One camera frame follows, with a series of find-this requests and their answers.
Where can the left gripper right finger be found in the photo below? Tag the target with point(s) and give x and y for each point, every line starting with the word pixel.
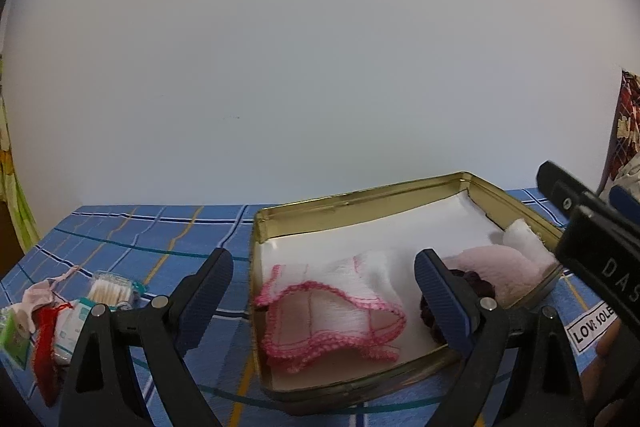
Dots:
pixel 544 388

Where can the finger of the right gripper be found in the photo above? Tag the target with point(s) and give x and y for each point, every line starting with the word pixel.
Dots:
pixel 624 202

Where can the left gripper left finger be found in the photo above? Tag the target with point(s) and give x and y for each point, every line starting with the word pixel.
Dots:
pixel 101 386

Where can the pink cloth pouch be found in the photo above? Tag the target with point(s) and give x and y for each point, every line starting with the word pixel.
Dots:
pixel 37 296

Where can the red gold drawstring pouch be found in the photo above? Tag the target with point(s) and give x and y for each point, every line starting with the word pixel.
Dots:
pixel 43 363

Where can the cotton swab packet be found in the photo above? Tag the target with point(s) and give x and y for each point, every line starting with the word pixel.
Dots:
pixel 115 291

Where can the beige plaid hanging cloth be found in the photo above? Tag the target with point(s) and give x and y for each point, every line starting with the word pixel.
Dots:
pixel 628 177

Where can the red floral hanging cloth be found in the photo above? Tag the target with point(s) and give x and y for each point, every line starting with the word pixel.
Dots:
pixel 624 142

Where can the gold metal tin box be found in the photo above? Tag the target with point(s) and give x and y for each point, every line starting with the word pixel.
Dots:
pixel 328 213

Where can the white gauze roll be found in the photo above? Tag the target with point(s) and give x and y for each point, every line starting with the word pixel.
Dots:
pixel 523 239

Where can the dark maroon scrunchie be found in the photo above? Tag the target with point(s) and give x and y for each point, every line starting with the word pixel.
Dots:
pixel 449 317

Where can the pink fluffy pad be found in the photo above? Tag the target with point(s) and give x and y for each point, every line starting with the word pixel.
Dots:
pixel 495 271

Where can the green plastic packet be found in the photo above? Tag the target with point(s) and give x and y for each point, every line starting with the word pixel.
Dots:
pixel 15 335

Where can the blue plaid tablecloth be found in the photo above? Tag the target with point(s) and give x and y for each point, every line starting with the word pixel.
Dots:
pixel 158 246

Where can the white pink-edged handkerchief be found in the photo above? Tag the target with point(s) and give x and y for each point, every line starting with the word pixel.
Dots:
pixel 314 309

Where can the green yellow curtain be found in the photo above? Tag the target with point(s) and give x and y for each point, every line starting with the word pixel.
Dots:
pixel 12 194

